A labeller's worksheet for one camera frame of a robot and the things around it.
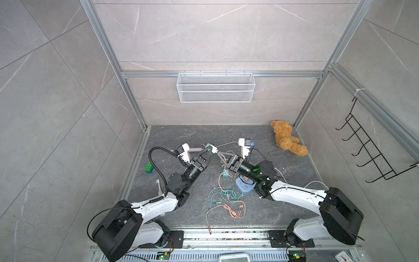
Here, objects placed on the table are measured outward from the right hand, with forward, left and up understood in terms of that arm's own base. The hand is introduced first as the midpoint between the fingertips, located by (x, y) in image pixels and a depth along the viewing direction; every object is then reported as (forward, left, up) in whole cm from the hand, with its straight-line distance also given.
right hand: (219, 156), depth 64 cm
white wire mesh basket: (+54, -2, -3) cm, 54 cm away
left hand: (+1, +1, +2) cm, 3 cm away
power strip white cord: (+3, -55, -34) cm, 64 cm away
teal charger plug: (+7, -4, -29) cm, 30 cm away
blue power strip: (-8, -10, -9) cm, 16 cm away
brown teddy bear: (+36, -44, -24) cm, 62 cm away
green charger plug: (+2, +2, +2) cm, 3 cm away
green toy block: (+13, +41, -30) cm, 52 cm away
